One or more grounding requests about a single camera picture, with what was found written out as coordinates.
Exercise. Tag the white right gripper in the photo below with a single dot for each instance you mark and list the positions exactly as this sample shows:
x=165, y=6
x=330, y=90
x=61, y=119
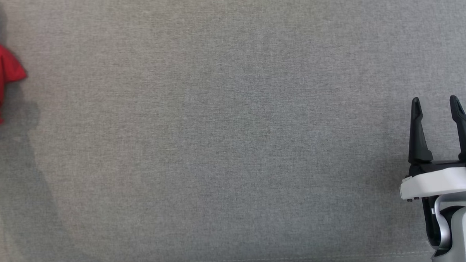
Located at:
x=440, y=181

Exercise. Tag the red and white basketball jersey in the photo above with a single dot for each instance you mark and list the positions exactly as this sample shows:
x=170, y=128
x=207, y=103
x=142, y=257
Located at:
x=2, y=68

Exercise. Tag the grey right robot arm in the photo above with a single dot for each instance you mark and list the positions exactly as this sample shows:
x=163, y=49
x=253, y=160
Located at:
x=465, y=240

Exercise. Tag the grey fabric sofa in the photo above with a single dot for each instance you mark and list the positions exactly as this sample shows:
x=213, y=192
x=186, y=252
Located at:
x=217, y=126

